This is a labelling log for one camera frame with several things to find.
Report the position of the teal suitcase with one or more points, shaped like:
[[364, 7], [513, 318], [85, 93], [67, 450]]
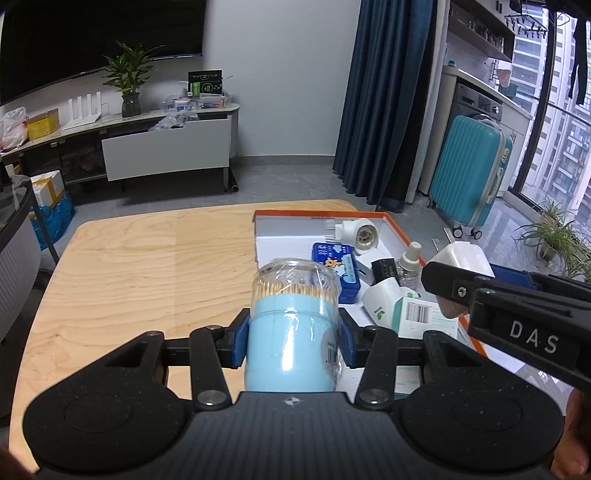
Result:
[[466, 175]]

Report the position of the black green printed box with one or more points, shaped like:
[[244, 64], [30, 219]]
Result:
[[205, 83]]

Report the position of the white grey television cabinet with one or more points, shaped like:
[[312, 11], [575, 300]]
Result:
[[166, 147]]

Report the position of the clear bottle with white cap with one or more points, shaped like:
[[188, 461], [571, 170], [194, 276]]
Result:
[[408, 263]]

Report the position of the yellow box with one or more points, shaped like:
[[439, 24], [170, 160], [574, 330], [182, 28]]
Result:
[[43, 124]]

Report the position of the pile of small packets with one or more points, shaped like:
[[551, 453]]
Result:
[[194, 108]]

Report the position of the black power adapter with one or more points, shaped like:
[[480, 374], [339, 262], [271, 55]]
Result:
[[385, 270]]

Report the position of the wall shelf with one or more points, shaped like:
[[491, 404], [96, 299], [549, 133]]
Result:
[[480, 27]]

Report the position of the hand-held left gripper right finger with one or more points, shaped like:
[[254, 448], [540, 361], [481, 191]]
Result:
[[347, 341]]

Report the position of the white antenna router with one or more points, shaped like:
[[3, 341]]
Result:
[[83, 115]]

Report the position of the light blue toothpick jar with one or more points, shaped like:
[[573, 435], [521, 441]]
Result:
[[291, 332]]

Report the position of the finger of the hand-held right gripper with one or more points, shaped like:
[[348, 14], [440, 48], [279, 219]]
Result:
[[450, 279], [515, 277]]

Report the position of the orange cardboard box lid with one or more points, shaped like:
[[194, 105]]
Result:
[[286, 240]]

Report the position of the blue cartoon tin box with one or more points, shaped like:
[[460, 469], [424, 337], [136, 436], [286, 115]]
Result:
[[339, 267]]

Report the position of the cube white power adapter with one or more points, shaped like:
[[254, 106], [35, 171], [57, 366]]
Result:
[[466, 258]]

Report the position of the dark curved counter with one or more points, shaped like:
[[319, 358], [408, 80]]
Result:
[[14, 258]]

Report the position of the thin-leaf potted plant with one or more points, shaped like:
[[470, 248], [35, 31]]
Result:
[[554, 235]]

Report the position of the black wall television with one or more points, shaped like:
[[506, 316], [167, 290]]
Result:
[[92, 41]]

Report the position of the dark blue curtain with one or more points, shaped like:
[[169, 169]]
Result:
[[383, 106]]

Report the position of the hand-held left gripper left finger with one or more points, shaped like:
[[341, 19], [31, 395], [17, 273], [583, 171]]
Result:
[[240, 341]]

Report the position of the potted plant in dark vase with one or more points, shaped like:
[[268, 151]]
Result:
[[130, 78]]

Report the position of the white plastic bag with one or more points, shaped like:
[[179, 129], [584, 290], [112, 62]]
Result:
[[13, 129]]

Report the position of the grey washing machine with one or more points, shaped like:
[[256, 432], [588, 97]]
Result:
[[478, 104]]

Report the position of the blue plastic bag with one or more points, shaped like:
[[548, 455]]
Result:
[[53, 221]]

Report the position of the person's right hand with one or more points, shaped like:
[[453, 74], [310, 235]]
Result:
[[577, 438]]

